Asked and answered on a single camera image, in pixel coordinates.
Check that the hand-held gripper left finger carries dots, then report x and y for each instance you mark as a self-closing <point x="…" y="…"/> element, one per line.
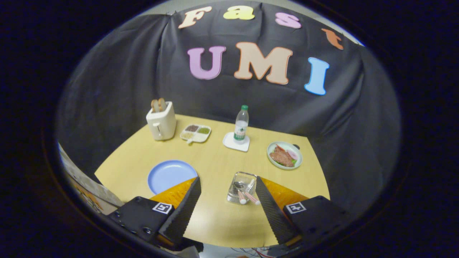
<point x="184" y="211"/>

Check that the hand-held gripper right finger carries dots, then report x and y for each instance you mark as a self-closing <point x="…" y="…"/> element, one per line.
<point x="272" y="211"/>

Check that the blue round plate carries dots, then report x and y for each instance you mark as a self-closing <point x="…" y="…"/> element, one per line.
<point x="168" y="175"/>

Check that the green plate of meat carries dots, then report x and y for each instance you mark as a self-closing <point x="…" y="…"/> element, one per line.
<point x="283" y="156"/>

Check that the divided white dish of beans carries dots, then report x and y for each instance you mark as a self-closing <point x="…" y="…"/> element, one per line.
<point x="199" y="138"/>

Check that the white square coaster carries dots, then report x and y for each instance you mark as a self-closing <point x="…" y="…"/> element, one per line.
<point x="231" y="143"/>

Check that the clear water bottle green cap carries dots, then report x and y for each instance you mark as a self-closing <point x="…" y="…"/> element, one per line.
<point x="241" y="127"/>

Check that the cream white toaster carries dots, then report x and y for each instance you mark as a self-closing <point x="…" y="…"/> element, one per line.
<point x="163" y="123"/>

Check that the beige cardboard box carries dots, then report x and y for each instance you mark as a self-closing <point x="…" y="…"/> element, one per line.
<point x="89" y="193"/>

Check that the toasted bread slice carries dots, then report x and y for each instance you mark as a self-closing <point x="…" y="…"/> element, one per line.
<point x="162" y="104"/>
<point x="155" y="105"/>

